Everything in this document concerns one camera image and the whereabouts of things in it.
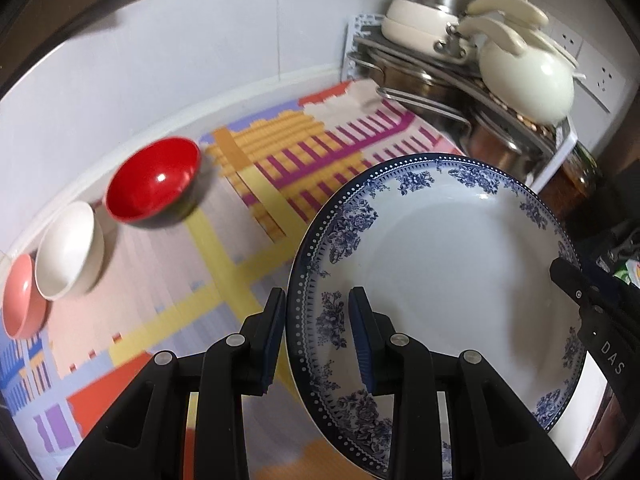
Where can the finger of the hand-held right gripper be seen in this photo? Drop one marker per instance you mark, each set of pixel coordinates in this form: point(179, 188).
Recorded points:
point(567, 275)
point(602, 282)

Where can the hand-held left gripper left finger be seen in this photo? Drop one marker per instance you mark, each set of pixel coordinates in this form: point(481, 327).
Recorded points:
point(274, 330)

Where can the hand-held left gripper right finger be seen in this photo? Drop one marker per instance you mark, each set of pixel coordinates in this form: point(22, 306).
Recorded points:
point(361, 340)

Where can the large blue floral plate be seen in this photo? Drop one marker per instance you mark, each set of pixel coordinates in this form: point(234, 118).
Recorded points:
point(450, 270)

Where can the red and black bowl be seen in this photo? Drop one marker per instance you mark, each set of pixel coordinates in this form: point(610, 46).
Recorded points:
point(150, 180)

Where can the cream bowl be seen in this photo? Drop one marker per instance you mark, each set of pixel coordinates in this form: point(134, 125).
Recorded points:
point(65, 250)

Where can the green and red packet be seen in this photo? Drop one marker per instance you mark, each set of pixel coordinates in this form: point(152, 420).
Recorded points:
point(630, 272)

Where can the glass jar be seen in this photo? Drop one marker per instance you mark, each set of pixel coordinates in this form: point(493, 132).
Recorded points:
point(570, 180)

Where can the colourful patterned mat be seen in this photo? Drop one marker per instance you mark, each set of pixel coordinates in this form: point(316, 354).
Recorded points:
point(165, 280)

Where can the small steel pot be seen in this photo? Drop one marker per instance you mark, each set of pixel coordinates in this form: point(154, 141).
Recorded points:
point(500, 150)

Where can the cream round kettle pot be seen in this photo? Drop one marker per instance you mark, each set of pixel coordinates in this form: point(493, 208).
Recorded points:
point(525, 85)

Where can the large steel pot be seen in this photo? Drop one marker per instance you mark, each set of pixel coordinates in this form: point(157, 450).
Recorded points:
point(415, 85)

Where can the pink bowl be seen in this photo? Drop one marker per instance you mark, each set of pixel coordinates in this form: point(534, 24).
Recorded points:
point(20, 295)

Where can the white storage rack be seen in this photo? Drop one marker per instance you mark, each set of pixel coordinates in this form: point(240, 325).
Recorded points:
point(352, 45)

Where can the white wall socket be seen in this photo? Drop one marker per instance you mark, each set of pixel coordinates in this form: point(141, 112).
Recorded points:
point(602, 77)
point(567, 42)

